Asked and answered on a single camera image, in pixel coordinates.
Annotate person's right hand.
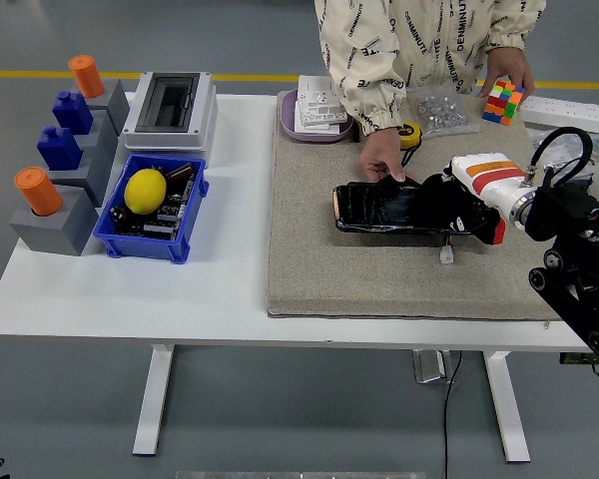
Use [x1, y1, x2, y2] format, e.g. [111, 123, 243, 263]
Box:
[358, 126, 419, 185]

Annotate person's left hand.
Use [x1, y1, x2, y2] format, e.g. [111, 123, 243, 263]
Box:
[476, 49, 536, 101]

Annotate multicoloured puzzle cube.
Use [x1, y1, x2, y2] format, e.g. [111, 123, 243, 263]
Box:
[481, 79, 525, 127]

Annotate black film-wrapped panel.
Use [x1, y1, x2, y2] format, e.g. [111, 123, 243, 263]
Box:
[331, 182, 480, 236]

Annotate black rag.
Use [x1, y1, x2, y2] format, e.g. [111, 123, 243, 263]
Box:
[418, 172, 500, 245]

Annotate yellow tape measure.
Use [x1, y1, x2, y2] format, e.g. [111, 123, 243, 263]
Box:
[397, 121, 424, 169]

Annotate white power strip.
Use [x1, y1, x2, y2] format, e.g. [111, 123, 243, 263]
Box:
[521, 94, 599, 126]

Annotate clear bag of metal nuts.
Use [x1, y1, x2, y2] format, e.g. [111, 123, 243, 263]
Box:
[404, 83, 481, 139]

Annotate person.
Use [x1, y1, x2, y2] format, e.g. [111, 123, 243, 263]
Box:
[313, 0, 548, 136]

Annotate purple oval tray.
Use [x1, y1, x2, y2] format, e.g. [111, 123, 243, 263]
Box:
[280, 88, 355, 145]

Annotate grey-brown mat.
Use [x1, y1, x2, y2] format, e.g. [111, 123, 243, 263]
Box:
[267, 89, 580, 320]

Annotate white table leg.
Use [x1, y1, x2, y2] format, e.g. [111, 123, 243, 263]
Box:
[481, 348, 531, 463]
[132, 343, 176, 456]

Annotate brown cylindrical capacitor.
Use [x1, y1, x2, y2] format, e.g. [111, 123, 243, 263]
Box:
[166, 162, 198, 182]

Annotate silver table control box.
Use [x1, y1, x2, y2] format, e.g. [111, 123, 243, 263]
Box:
[411, 348, 455, 384]

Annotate dark circuit board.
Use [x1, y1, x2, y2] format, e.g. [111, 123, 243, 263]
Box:
[109, 169, 198, 241]

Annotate yellow lemon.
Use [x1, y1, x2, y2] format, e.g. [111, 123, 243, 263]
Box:
[124, 168, 169, 216]

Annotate grey cube block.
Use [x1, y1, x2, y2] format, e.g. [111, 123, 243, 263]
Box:
[48, 132, 118, 209]
[83, 78, 132, 136]
[9, 185, 102, 258]
[74, 109, 121, 154]

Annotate blue plastic bin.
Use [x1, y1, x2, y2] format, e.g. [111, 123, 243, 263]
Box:
[93, 153, 211, 264]

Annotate orange cylinder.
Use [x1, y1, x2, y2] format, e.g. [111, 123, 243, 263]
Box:
[69, 54, 106, 100]
[14, 167, 65, 219]

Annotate blue plastic block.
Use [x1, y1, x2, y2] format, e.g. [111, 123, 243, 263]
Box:
[36, 126, 84, 173]
[52, 90, 95, 136]

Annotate white switch plate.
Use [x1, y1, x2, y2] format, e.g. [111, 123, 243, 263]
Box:
[298, 74, 350, 126]
[294, 99, 343, 135]

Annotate white wire connector plug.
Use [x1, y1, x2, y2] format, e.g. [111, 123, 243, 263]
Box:
[437, 233, 456, 265]

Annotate grey electrical enclosure box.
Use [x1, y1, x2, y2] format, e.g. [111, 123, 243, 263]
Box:
[119, 71, 218, 160]

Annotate black floor cable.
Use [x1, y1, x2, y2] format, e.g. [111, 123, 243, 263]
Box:
[441, 350, 463, 479]

